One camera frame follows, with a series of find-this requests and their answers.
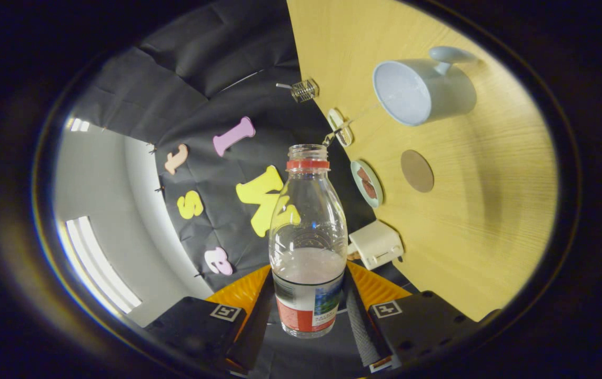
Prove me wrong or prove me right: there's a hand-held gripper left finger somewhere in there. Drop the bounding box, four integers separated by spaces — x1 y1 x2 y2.
146 263 275 374

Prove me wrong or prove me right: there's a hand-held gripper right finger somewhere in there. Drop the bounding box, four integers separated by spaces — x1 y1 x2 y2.
344 261 483 373

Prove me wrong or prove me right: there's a clear juice bottle red label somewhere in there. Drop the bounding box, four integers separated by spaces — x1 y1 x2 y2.
268 144 349 338

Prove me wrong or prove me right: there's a round brown coaster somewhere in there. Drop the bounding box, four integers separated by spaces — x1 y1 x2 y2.
400 149 435 193

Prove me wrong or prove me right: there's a white cup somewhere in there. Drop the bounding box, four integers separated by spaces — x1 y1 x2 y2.
373 46 478 127

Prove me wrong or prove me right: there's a white toaster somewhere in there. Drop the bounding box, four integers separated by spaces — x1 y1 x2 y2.
348 220 405 271

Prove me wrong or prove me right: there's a light green plate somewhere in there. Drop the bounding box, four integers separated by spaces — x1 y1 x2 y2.
350 160 384 208

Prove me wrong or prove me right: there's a large ceiling light panel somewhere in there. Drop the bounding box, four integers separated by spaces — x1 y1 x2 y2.
64 216 143 315

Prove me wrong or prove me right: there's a wooden table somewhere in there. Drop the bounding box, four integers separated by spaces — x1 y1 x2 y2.
286 0 559 323

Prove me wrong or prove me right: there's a white divided spice tray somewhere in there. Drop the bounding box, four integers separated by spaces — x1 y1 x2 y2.
327 108 354 147

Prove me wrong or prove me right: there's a metal mesh holder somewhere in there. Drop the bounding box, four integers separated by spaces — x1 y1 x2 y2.
290 79 319 103

